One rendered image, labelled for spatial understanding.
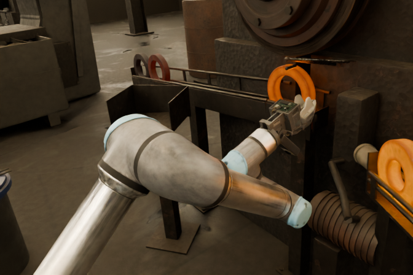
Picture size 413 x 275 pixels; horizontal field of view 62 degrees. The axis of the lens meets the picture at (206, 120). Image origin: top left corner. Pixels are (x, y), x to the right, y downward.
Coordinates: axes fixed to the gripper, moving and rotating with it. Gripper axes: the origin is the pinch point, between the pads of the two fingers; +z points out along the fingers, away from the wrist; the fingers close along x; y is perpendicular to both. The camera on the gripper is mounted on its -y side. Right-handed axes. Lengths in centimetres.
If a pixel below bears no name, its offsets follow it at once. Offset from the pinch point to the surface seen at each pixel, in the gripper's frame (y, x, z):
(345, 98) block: 3.7, -10.0, 2.0
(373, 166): -3.4, -25.2, -11.4
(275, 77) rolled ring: 3.5, 17.5, 4.5
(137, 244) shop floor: -59, 65, -60
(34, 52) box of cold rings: -1, 249, -28
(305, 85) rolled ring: 3.2, 5.1, 4.0
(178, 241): -63, 52, -46
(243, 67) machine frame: -1.0, 42.2, 11.3
